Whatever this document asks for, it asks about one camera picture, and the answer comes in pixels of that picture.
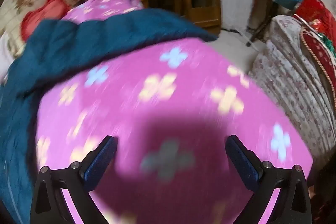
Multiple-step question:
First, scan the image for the green cloth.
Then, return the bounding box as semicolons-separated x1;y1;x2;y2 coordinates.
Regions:
318;33;336;58

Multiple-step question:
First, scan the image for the red gold-trimmed cloth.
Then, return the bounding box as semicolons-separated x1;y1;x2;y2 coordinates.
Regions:
299;30;336;111

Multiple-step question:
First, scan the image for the pink flower-print bedsheet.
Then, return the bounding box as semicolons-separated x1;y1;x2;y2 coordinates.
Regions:
35;0;314;224

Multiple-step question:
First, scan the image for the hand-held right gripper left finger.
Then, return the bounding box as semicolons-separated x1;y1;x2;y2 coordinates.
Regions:
30;135;117;224

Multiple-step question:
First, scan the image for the red shiny bag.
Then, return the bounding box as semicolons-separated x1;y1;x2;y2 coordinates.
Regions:
294;0;336;38

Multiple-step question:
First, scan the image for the black stand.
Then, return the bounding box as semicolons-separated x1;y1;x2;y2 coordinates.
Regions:
246;0;275;46

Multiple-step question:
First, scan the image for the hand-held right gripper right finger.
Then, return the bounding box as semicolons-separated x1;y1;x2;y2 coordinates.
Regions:
226;135;313;224

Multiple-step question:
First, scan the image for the teal down jacket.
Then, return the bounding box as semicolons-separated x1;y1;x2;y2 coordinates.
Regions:
0;9;218;224

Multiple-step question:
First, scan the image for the red ruffled pillow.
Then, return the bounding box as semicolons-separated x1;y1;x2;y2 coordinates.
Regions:
21;0;71;41

